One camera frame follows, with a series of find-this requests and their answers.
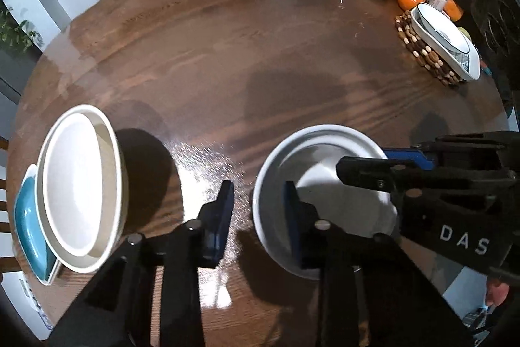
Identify black bag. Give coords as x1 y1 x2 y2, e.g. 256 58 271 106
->
406 0 520 104

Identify wooden dining chair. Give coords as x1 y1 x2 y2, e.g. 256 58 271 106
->
0 136 23 274

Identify large white bowl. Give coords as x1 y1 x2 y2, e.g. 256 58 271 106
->
36 104 130 274

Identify beaded wooden trivet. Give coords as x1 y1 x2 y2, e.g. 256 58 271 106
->
395 10 468 87

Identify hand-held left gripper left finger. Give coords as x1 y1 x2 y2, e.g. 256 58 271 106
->
46 180 235 347

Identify white ramekin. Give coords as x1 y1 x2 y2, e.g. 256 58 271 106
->
251 123 401 281

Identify person's right hand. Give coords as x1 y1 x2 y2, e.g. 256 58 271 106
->
485 276 512 309

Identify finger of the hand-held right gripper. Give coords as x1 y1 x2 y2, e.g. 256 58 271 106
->
384 146 437 171
336 156 431 205

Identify small blue-rimmed bowl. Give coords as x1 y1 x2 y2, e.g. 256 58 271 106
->
410 2 474 55

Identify teal dish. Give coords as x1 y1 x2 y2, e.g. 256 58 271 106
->
14 180 58 283

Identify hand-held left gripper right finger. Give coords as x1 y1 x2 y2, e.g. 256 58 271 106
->
282 180 476 347

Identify trailing green plant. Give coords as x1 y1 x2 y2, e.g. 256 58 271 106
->
0 7 41 55

